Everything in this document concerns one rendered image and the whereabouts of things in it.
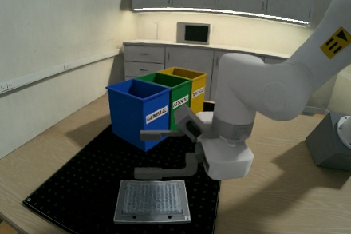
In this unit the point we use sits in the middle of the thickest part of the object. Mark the green bin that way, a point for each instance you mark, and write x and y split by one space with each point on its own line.
179 94

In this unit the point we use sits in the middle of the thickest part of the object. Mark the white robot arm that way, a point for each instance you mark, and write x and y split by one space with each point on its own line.
280 92

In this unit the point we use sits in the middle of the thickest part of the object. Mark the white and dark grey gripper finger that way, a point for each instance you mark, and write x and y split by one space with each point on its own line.
155 135
192 160

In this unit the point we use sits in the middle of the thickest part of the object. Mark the blue bin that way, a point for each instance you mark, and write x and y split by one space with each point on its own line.
130 113

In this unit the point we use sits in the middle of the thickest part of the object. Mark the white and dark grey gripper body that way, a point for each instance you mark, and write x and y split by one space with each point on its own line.
227 158

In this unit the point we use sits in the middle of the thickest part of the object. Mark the yellow open-top bin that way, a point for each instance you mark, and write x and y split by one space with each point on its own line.
197 86

